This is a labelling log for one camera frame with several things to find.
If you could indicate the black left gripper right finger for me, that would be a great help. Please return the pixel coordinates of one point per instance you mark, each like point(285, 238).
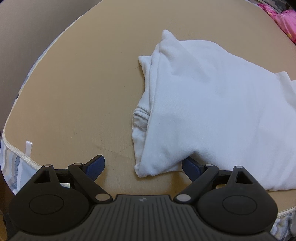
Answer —
point(232, 202)

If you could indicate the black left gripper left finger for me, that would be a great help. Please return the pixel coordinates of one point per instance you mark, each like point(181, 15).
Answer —
point(57, 200)

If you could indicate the white long-sleeve shirt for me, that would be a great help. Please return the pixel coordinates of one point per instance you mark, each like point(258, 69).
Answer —
point(204, 102)

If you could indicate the pink floral quilt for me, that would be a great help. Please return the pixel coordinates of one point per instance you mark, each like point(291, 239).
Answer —
point(285, 20)

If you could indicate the tan mattress bed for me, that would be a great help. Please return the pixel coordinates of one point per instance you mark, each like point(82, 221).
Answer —
point(78, 100)

